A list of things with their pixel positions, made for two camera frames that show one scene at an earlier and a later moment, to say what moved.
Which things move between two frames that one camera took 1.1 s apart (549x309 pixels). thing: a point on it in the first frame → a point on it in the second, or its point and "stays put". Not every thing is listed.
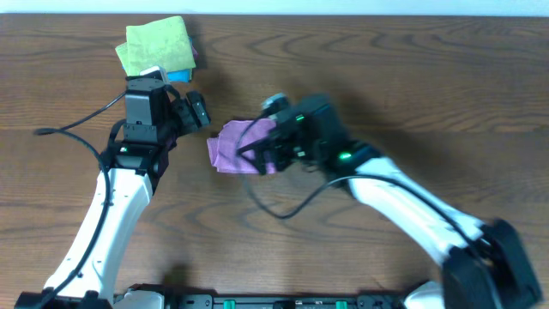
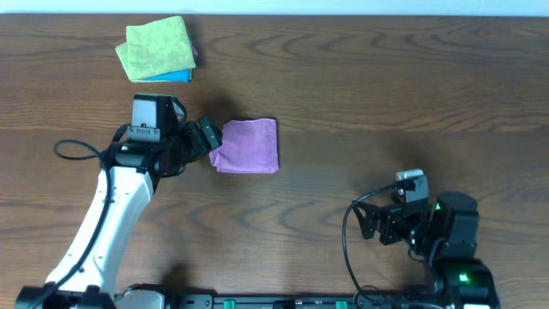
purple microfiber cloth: x=234 y=136 stays put
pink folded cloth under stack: x=196 y=53 stays put
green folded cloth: x=165 y=43 stays put
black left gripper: x=195 y=112 → x=207 y=134
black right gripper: x=277 y=143 → x=383 y=223
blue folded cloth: x=179 y=75 stays put
